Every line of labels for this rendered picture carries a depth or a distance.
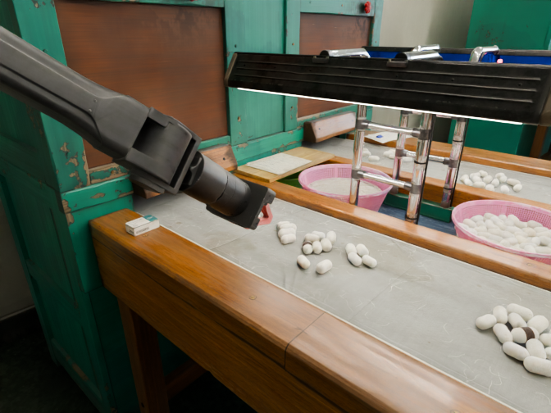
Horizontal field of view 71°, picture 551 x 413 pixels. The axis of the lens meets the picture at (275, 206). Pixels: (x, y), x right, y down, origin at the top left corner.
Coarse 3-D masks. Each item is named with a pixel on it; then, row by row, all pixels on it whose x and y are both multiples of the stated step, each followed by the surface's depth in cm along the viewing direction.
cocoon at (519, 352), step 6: (510, 342) 54; (504, 348) 53; (510, 348) 53; (516, 348) 53; (522, 348) 52; (510, 354) 53; (516, 354) 52; (522, 354) 52; (528, 354) 52; (522, 360) 52
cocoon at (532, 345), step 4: (528, 340) 54; (532, 340) 54; (536, 340) 53; (528, 344) 54; (532, 344) 53; (536, 344) 53; (540, 344) 53; (528, 348) 53; (532, 348) 52; (536, 348) 52; (540, 348) 52; (532, 352) 52; (536, 352) 52; (540, 352) 52; (544, 352) 52; (536, 356) 52; (540, 356) 52; (544, 356) 52
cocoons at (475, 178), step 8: (368, 152) 139; (384, 152) 140; (392, 152) 139; (376, 160) 134; (408, 160) 134; (464, 176) 115; (472, 176) 118; (488, 176) 116; (496, 176) 118; (504, 176) 116; (480, 184) 111; (488, 184) 110; (496, 184) 111; (512, 184) 113; (520, 184) 109; (504, 192) 107
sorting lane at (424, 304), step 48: (192, 240) 84; (240, 240) 84; (336, 240) 84; (384, 240) 84; (288, 288) 68; (336, 288) 68; (384, 288) 68; (432, 288) 68; (480, 288) 68; (528, 288) 68; (384, 336) 57; (432, 336) 57; (480, 336) 57; (480, 384) 49; (528, 384) 49
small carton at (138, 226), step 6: (144, 216) 84; (150, 216) 84; (132, 222) 81; (138, 222) 81; (144, 222) 81; (150, 222) 82; (156, 222) 83; (126, 228) 81; (132, 228) 79; (138, 228) 80; (144, 228) 81; (150, 228) 82; (132, 234) 80; (138, 234) 80
